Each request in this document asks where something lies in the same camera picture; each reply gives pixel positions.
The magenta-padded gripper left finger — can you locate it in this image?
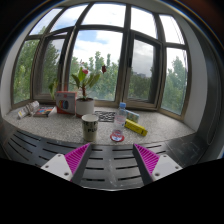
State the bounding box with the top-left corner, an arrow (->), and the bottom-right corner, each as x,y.
40,142 -> 94,186

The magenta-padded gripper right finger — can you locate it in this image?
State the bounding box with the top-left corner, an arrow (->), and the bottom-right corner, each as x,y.
132,143 -> 184,186

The clear blue-capped water bottle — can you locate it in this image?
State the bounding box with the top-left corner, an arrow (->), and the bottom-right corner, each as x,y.
111,102 -> 128,141

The white cup with black letters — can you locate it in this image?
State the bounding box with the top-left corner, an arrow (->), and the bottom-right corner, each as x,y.
81,113 -> 100,143

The black slatted radiator cover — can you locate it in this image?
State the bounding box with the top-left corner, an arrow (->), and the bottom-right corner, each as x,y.
0,128 -> 214,191

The yellow oblong box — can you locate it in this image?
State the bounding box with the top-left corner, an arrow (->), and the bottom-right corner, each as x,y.
124,118 -> 149,137

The light blue tissue pack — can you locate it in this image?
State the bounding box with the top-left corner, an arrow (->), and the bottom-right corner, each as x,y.
125,109 -> 141,124

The black openwork trivet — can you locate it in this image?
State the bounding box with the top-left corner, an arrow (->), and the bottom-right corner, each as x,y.
94,110 -> 117,123

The red-flowered plant in white pot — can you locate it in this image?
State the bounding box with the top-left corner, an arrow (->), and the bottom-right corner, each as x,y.
69,61 -> 108,118

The red and white box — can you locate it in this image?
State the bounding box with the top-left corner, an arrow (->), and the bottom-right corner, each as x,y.
55,90 -> 78,116

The colourful booklet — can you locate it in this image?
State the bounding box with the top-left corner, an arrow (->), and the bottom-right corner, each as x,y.
33,106 -> 55,118

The small green leafy plant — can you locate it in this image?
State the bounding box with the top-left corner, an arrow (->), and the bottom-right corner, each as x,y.
48,79 -> 60,101

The bronze framed bay window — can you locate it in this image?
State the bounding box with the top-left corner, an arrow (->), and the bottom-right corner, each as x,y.
11,1 -> 193,121

